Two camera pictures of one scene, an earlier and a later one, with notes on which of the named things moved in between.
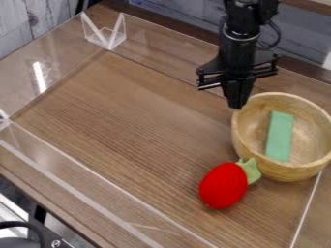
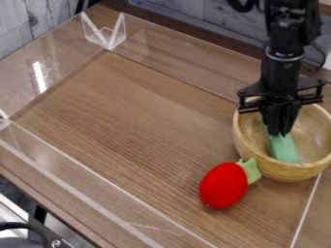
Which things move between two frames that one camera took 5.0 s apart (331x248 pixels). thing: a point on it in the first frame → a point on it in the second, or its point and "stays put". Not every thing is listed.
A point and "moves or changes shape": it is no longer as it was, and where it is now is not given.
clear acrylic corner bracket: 105,37 stays put
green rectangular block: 279,136 moves or changes shape
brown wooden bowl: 309,136 stays put
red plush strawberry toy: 224,183 stays put
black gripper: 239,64 → 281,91
